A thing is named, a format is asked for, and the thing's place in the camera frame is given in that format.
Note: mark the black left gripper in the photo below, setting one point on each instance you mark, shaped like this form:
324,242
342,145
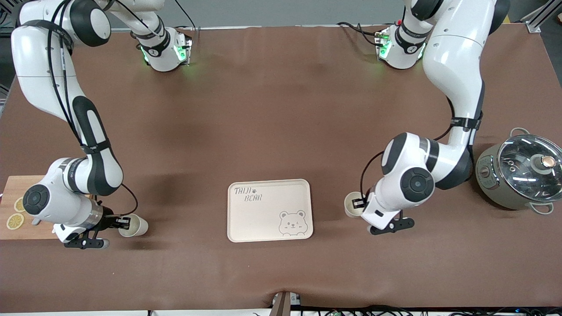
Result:
364,200

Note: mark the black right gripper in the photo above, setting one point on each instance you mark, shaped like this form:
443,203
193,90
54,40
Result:
108,221

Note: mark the white plastic cup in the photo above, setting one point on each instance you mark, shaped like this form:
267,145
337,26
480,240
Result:
138,226
350,211

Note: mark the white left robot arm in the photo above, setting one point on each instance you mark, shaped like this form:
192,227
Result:
452,57

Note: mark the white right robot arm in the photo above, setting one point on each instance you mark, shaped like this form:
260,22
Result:
35,66

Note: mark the cream bear print tray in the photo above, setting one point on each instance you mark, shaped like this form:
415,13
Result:
268,219

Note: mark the dried lemon slice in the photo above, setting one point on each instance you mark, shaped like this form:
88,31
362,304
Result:
18,205
15,221

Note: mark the wooden cutting board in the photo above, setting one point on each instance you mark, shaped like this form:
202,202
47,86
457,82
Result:
11,186

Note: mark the brown table cover mat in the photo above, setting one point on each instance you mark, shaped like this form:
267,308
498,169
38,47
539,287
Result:
272,109

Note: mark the grey pot glass lid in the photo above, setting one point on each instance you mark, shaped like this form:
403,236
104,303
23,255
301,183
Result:
491,184

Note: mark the aluminium frame profile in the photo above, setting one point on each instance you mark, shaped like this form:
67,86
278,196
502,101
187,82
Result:
542,15

